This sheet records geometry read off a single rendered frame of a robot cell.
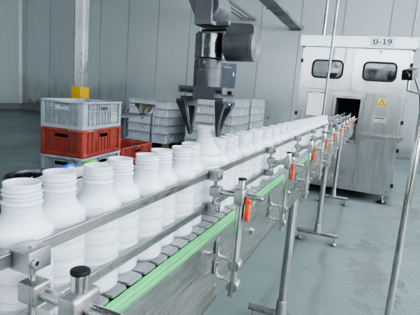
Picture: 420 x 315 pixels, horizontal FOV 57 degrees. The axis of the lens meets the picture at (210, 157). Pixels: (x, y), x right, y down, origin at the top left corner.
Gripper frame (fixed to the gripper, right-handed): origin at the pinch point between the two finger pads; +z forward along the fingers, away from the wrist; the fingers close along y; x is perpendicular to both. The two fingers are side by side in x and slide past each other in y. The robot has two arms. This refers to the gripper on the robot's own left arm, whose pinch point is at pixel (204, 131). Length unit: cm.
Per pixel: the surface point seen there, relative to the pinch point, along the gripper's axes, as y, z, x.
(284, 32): 219, -194, -1014
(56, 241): -4.1, 8.3, 45.2
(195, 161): -1.5, 5.3, 6.9
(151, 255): -3.1, 17.7, 24.5
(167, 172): -1.8, 5.7, 18.3
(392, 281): -50, 75, -125
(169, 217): -2.5, 13.3, 18.3
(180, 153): -1.6, 3.0, 13.3
